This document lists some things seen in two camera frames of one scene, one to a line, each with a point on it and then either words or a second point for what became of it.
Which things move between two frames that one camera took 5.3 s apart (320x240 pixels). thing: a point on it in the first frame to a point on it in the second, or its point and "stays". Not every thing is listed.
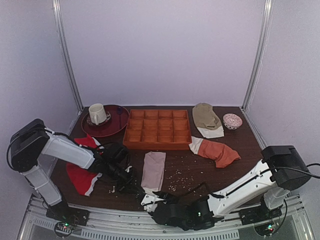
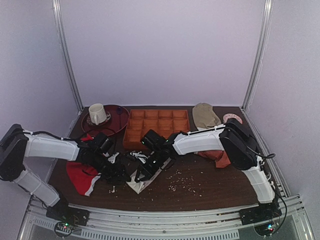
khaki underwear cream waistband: (207, 121) stays
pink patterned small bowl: (232, 121) stays
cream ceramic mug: (97, 114) stays
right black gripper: (155, 208) to (146, 171)
